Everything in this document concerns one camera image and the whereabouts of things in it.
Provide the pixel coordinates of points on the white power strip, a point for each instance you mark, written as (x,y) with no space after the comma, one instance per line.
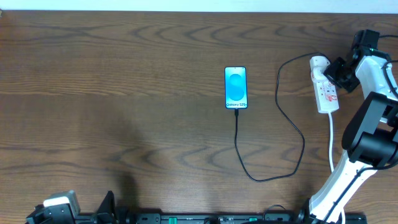
(325,92)

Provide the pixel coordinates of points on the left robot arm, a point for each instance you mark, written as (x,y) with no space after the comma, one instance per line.
(63,208)

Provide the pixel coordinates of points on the blue Galaxy smartphone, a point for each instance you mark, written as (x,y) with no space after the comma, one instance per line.
(236,91)

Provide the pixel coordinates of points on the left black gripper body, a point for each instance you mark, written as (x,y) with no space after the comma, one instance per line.
(101,213)

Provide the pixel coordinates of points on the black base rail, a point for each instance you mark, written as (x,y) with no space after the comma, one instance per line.
(270,215)

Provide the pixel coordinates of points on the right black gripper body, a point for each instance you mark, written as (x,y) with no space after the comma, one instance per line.
(341,76)

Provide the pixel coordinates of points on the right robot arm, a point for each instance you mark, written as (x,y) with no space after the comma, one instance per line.
(369,141)

